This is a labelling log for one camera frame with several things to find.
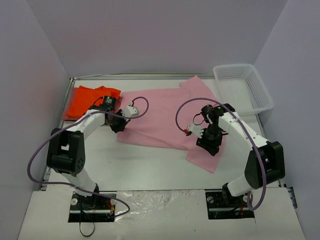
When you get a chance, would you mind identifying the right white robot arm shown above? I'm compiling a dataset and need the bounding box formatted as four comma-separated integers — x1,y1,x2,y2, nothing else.
186,103,286,207

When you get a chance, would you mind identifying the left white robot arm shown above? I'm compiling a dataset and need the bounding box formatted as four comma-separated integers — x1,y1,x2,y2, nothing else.
46,95,139,209

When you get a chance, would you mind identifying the folded orange t shirt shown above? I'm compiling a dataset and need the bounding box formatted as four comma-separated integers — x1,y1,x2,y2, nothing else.
67,85,122,118

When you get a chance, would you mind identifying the white plastic basket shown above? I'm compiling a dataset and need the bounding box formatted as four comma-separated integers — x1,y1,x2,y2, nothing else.
212,64,274,116

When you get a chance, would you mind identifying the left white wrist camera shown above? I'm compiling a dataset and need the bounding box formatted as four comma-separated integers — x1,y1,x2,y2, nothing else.
122,105,140,119

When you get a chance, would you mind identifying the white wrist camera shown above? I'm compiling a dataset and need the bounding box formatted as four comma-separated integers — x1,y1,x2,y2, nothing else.
122,105,140,119
185,123,206,139

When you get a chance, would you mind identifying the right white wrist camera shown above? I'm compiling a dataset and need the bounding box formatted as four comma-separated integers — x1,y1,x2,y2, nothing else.
185,123,206,139

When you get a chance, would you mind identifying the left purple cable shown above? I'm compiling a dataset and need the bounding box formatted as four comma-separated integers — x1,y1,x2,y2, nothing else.
26,96,150,218

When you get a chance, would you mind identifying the purple cable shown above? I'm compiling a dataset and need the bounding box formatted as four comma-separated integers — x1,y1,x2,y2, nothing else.
26,96,150,218
175,97,268,212

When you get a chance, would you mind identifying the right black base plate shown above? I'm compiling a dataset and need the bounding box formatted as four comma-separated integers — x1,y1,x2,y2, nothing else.
205,190,255,220

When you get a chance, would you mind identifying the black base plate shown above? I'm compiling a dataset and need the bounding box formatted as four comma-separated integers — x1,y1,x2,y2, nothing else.
205,190,255,220
68,192,116,223

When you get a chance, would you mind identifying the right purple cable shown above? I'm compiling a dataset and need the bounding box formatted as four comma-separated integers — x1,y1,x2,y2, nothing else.
175,97,268,212

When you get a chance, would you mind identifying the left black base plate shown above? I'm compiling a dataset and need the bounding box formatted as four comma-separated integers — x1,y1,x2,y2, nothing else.
68,192,116,223

